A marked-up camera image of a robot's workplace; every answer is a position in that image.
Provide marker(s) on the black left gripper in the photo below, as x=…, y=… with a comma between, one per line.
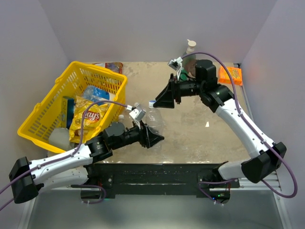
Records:
x=147, y=138

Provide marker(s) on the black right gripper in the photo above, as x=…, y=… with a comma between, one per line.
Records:
x=166, y=99

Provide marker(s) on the clear plastic bottle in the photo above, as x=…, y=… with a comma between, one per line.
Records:
x=154, y=119

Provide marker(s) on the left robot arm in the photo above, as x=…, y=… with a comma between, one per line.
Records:
x=27, y=178

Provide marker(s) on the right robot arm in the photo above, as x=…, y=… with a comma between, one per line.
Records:
x=264, y=153

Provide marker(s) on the white bottle cap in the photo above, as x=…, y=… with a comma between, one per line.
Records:
x=151, y=104

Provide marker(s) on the green soap pump bottle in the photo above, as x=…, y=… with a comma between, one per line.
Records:
x=190, y=50

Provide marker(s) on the green plastic bag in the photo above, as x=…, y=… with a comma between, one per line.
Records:
x=183, y=75

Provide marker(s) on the red snack bag behind basket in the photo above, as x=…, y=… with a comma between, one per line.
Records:
x=113, y=66

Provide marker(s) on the yellow Lays chips bag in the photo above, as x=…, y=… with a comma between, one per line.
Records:
x=91, y=123

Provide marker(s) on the blue white plastic package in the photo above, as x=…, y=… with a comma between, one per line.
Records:
x=95, y=94

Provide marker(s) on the orange candy box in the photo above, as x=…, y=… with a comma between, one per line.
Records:
x=236, y=74

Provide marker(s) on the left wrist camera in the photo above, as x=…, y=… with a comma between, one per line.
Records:
x=137, y=114

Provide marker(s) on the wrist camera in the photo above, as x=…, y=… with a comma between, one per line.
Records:
x=176, y=64
x=137, y=114

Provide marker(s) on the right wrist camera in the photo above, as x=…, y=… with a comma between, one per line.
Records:
x=176, y=64

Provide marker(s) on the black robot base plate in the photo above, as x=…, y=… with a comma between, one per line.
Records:
x=110, y=180

